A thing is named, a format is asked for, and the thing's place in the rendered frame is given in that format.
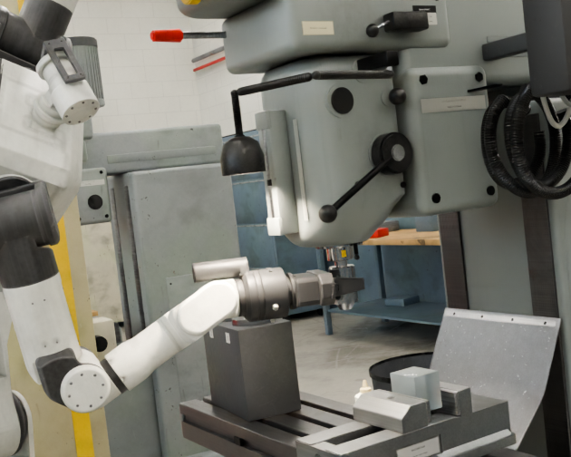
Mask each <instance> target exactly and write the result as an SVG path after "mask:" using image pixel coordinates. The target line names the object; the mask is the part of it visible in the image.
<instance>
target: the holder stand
mask: <svg viewBox="0 0 571 457"><path fill-rule="evenodd" d="M204 342H205V349H206V357H207V364H208V379H209V386H210V393H211V401H212V403H214V404H217V405H218V406H220V407H222V408H224V409H226V410H228V411H230V412H231V413H233V414H235V415H237V416H239V417H241V418H243V419H245V420H246V421H248V422H252V421H255V420H260V419H264V418H267V417H271V416H275V415H279V414H283V413H290V412H293V411H297V410H300V409H301V402H300V393H299V386H298V378H297V371H296V362H295V348H294V340H293V332H292V324H291V321H290V320H286V319H282V318H275V323H271V321H270V319H268V320H261V321H254V322H249V321H247V320H246V319H245V318H244V317H243V316H239V317H232V318H227V319H225V320H224V321H222V322H221V323H219V324H218V325H217V326H215V327H214V328H212V329H211V330H210V331H208V332H207V333H206V334H204Z"/></svg>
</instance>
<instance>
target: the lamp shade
mask: <svg viewBox="0 0 571 457"><path fill-rule="evenodd" d="M220 165H221V172H222V177H224V176H233V175H241V174H249V173H257V172H263V171H266V163H265V155H264V153H263V151H262V149H261V147H260V145H259V142H258V141H256V140H255V139H253V138H251V137H250V136H245V135H238V136H234V138H231V139H229V140H228V141H227V142H226V143H225V144H224V145H223V147H222V152H221V157H220Z"/></svg>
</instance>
